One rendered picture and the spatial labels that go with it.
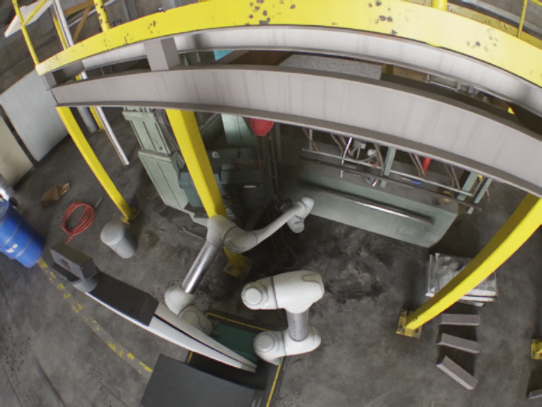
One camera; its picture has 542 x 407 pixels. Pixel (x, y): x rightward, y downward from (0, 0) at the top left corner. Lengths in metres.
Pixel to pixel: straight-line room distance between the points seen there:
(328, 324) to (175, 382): 1.35
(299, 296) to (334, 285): 1.43
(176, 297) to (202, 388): 0.63
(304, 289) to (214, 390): 0.74
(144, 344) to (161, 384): 1.13
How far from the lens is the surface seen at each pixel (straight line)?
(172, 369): 1.50
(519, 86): 1.40
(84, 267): 0.52
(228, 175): 2.10
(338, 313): 2.30
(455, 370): 2.50
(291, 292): 0.96
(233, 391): 1.38
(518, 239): 1.31
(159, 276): 2.76
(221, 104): 1.14
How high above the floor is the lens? 2.19
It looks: 49 degrees down
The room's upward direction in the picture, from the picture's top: 8 degrees counter-clockwise
